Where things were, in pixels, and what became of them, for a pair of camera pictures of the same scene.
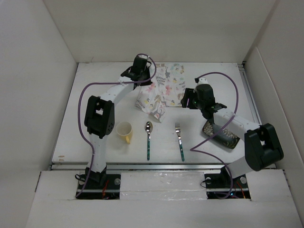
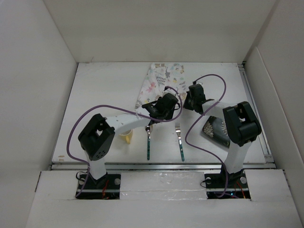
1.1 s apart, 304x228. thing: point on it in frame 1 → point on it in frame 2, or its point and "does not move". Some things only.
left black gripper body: x=146 y=75 → x=167 y=115
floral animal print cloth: x=165 y=90 does not move
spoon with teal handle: x=148 y=128 does not move
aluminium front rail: x=143 y=166 does not move
